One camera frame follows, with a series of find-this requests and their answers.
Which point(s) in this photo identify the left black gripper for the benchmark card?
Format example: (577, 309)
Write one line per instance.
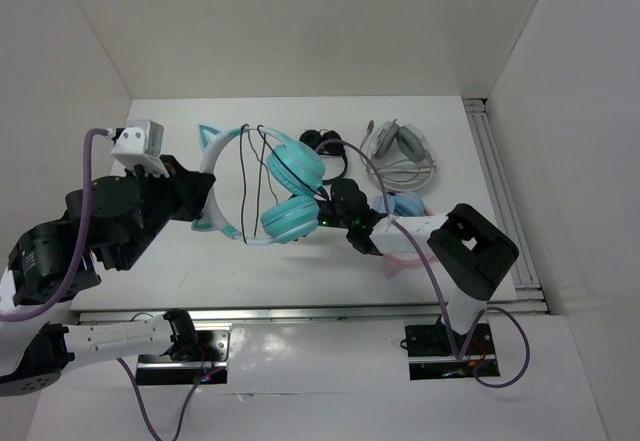
(190, 187)

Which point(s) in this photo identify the teal cat-ear headphones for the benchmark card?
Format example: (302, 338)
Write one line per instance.
(294, 177)

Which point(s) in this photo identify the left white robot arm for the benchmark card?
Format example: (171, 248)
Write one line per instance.
(125, 215)

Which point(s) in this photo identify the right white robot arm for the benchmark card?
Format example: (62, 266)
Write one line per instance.
(465, 255)

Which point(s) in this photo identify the pink blue cat-ear headphones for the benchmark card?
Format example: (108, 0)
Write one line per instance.
(403, 204)

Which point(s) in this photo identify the small black headphones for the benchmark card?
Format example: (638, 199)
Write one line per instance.
(326, 143)

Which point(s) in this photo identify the white grey headset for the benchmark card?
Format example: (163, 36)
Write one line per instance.
(401, 154)

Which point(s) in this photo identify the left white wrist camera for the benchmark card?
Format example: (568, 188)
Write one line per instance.
(140, 143)

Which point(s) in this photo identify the aluminium rail at front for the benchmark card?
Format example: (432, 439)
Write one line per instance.
(314, 313)

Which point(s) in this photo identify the aluminium rail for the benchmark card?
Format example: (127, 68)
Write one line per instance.
(314, 313)
(530, 296)

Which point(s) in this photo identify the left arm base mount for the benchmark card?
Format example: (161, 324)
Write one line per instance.
(206, 362)

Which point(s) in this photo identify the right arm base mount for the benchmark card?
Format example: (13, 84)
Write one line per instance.
(430, 356)

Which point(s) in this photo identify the aluminium rail at right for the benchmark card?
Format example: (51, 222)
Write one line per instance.
(530, 296)

